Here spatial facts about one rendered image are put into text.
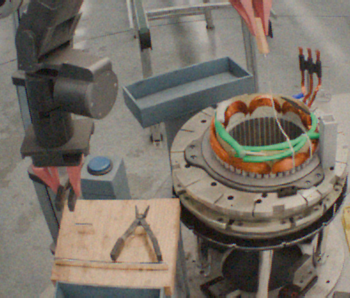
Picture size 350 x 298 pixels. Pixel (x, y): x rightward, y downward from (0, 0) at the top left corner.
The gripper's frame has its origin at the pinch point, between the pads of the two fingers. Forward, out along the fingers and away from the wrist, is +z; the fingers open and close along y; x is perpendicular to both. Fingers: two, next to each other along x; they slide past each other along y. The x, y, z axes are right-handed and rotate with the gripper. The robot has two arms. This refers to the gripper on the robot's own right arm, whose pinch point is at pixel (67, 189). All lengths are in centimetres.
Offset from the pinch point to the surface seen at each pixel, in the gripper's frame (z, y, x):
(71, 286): 12.9, -2.0, -8.6
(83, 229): 11.1, -0.5, 3.4
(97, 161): 14.4, -1.2, 24.5
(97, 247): 12.0, 1.8, 0.3
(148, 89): 15, 6, 49
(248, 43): 74, 34, 184
